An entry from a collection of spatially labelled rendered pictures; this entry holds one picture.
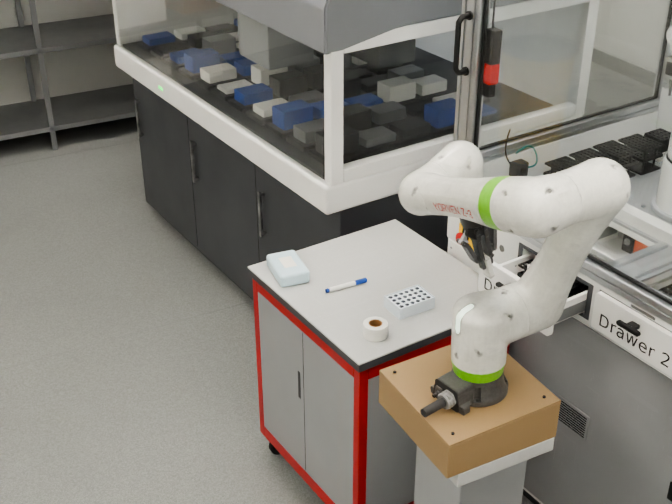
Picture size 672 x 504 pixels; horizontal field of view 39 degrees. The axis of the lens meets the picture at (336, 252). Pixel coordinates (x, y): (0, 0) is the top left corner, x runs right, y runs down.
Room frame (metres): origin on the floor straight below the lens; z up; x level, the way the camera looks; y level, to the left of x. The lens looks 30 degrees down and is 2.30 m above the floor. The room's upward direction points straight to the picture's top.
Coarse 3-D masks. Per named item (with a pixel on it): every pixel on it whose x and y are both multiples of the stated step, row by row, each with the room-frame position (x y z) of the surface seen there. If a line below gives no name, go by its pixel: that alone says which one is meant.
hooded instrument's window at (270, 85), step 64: (128, 0) 4.22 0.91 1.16; (192, 0) 3.67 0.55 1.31; (192, 64) 3.71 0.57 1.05; (256, 64) 3.26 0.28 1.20; (320, 64) 2.91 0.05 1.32; (384, 64) 3.02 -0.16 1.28; (448, 64) 3.17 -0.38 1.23; (256, 128) 3.28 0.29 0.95; (320, 128) 2.92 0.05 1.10; (384, 128) 3.02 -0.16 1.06; (448, 128) 3.17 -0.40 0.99
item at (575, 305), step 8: (520, 256) 2.44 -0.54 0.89; (528, 256) 2.44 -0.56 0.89; (504, 264) 2.39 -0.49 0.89; (512, 264) 2.40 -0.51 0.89; (512, 272) 2.41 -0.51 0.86; (576, 296) 2.22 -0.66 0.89; (584, 296) 2.23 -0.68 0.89; (568, 304) 2.19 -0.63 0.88; (576, 304) 2.21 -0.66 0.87; (584, 304) 2.23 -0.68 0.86; (568, 312) 2.19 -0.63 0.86; (576, 312) 2.21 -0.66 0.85; (560, 320) 2.18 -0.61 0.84
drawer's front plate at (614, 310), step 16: (608, 304) 2.14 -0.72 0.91; (592, 320) 2.18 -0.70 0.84; (608, 320) 2.14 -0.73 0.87; (624, 320) 2.10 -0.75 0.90; (640, 320) 2.06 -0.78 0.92; (608, 336) 2.13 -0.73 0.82; (624, 336) 2.09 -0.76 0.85; (640, 336) 2.05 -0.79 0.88; (656, 336) 2.01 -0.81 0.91; (640, 352) 2.04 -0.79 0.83; (656, 352) 2.00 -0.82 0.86
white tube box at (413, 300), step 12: (408, 288) 2.42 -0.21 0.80; (420, 288) 2.42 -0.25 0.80; (384, 300) 2.37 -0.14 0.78; (396, 300) 2.35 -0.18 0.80; (408, 300) 2.36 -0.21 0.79; (420, 300) 2.35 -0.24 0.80; (432, 300) 2.36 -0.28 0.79; (396, 312) 2.32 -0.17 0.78; (408, 312) 2.32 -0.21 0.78; (420, 312) 2.34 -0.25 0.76
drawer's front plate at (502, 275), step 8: (496, 264) 2.33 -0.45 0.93; (480, 272) 2.37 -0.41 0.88; (496, 272) 2.31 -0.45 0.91; (504, 272) 2.29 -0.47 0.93; (480, 280) 2.37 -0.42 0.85; (496, 280) 2.31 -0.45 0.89; (504, 280) 2.29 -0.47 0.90; (512, 280) 2.26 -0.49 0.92; (480, 288) 2.36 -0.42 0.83; (488, 288) 2.34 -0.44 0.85; (552, 328) 2.14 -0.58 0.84
